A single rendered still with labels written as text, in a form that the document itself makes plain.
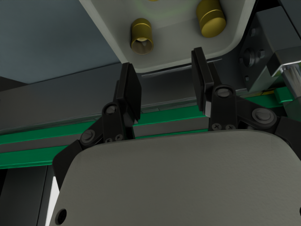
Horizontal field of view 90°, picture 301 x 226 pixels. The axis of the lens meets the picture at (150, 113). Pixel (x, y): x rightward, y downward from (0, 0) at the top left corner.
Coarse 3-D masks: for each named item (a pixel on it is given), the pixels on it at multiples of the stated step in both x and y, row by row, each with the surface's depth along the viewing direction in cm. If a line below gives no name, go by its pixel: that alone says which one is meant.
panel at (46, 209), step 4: (52, 172) 51; (52, 176) 50; (52, 180) 50; (48, 184) 50; (52, 184) 50; (48, 188) 49; (48, 192) 49; (48, 196) 48; (48, 200) 48; (48, 204) 47; (44, 208) 47; (48, 208) 47; (44, 212) 47; (44, 216) 46; (44, 220) 46; (44, 224) 46
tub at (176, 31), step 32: (96, 0) 16; (128, 0) 22; (160, 0) 22; (192, 0) 22; (224, 0) 20; (128, 32) 24; (160, 32) 26; (192, 32) 24; (224, 32) 22; (160, 64) 24
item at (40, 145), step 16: (256, 96) 27; (272, 96) 26; (160, 112) 30; (176, 112) 30; (192, 112) 29; (48, 128) 37; (64, 128) 36; (80, 128) 34; (144, 128) 31; (160, 128) 30; (176, 128) 29; (192, 128) 28; (0, 144) 40; (16, 144) 38; (32, 144) 37; (48, 144) 36; (64, 144) 34; (0, 160) 37; (16, 160) 36; (32, 160) 35; (48, 160) 34
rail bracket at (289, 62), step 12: (288, 48) 16; (300, 48) 16; (276, 60) 16; (288, 60) 16; (300, 60) 15; (276, 72) 17; (288, 72) 16; (300, 72) 15; (288, 84) 16; (300, 84) 15; (300, 96) 14; (288, 108) 16; (300, 108) 14; (300, 120) 14
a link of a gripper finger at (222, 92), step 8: (216, 88) 9; (224, 88) 9; (232, 88) 8; (216, 96) 8; (224, 96) 8; (232, 96) 8; (216, 104) 8; (224, 104) 8; (232, 104) 8; (216, 112) 8; (224, 112) 8; (232, 112) 8; (216, 120) 7; (224, 120) 7; (232, 120) 7; (208, 128) 10; (216, 128) 7; (224, 128) 7; (232, 128) 7
